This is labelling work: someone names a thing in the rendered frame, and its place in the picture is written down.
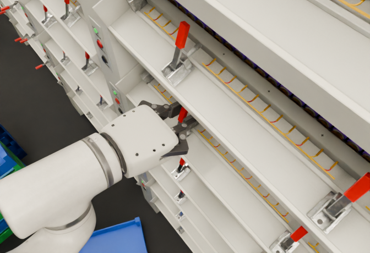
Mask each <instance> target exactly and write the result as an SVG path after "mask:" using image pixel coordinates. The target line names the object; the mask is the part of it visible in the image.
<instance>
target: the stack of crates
mask: <svg viewBox="0 0 370 253"><path fill-rule="evenodd" d="M0 141H1V142H2V143H3V144H5V145H6V146H7V147H8V148H9V149H10V150H11V151H12V152H13V153H14V154H15V155H16V156H17V157H18V158H19V159H20V160H21V159H22V158H24V157H25V156H26V155H28V154H27V153H26V152H25V151H24V150H23V149H22V148H21V146H20V145H19V144H18V143H17V142H16V141H15V139H14V138H13V137H12V136H11V134H10V133H9V132H8V131H7V130H6V129H5V128H4V127H3V126H2V125H1V124H0Z"/></svg>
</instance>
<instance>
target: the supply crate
mask: <svg viewBox="0 0 370 253"><path fill-rule="evenodd" d="M16 165H17V163H16V161H15V160H14V159H13V158H12V156H11V155H10V154H9V153H8V152H7V150H6V149H5V148H4V147H3V146H2V144H1V143H0V177H1V176H2V175H3V174H4V173H6V172H7V171H9V170H10V169H12V168H13V167H14V166H16Z"/></svg>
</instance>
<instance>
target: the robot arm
mask: <svg viewBox="0 0 370 253"><path fill-rule="evenodd" d="M181 107H182V105H181V104H180V103H179V102H178V101H177V102H175V103H173V104H171V105H168V104H164V105H159V104H152V103H150V102H147V101H144V100H142V101H141V102H140V103H139V104H138V106H137V107H135V108H133V109H131V110H130V111H128V112H126V113H124V114H122V115H121V116H119V117H117V118H116V119H114V120H113V121H111V122H110V123H108V124H107V125H106V126H105V127H103V128H102V129H101V130H100V131H99V134H98V133H94V134H92V135H90V136H87V137H85V138H83V139H81V140H79V141H77V142H75V143H73V144H71V145H69V146H67V147H65V148H63V149H61V150H59V151H57V152H55V153H53V154H51V155H49V156H47V157H45V158H43V159H41V160H39V161H37V162H35V163H33V164H31V165H29V166H27V167H25V168H22V169H20V170H18V171H16V172H14V173H12V174H10V175H8V176H6V177H4V178H2V179H0V212H1V214H2V216H3V218H4V220H5V221H6V223H7V225H8V226H9V228H10V229H11V230H12V232H13V233H14V234H15V235H16V236H17V237H18V238H20V239H24V238H26V237H28V236H29V235H31V234H33V233H34V232H36V233H35V234H33V235H32V236H31V237H30V238H29V239H27V240H26V241H25V242H23V243H22V244H21V245H19V246H18V247H16V248H15V249H13V250H11V251H8V252H6V253H78V252H79V251H80V250H81V249H82V248H83V246H84V245H85V244H86V242H87V241H88V240H89V238H90V237H91V235H92V233H93V231H94V229H95V226H96V214H95V211H94V207H93V205H92V202H91V200H92V199H93V197H94V196H96V195H97V194H99V193H101V192H102V191H104V190H106V189H107V188H109V187H111V186H112V185H113V184H115V183H117V182H119V181H120V180H121V179H122V176H123V175H124V176H125V177H126V178H131V177H134V176H136V175H139V174H142V173H144V172H147V171H149V170H151V169H153V168H155V167H157V166H159V165H161V164H163V163H165V162H167V161H168V160H170V159H171V158H173V157H174V156H179V155H186V154H187V153H188V150H189V147H188V142H187V140H186V136H187V131H189V130H191V129H192V128H194V127H196V126H197V125H198V124H199V122H198V121H197V120H196V119H195V118H194V117H193V116H192V115H189V116H187V117H185V118H184V119H183V122H182V123H180V124H178V125H175V126H173V127H171V128H170V127H169V126H168V125H167V124H166V123H165V122H164V120H165V119H166V118H167V117H169V118H170V119H171V118H174V117H175V116H177V115H179V113H180V111H181ZM178 143H179V145H177V144H178ZM175 145H177V146H175Z"/></svg>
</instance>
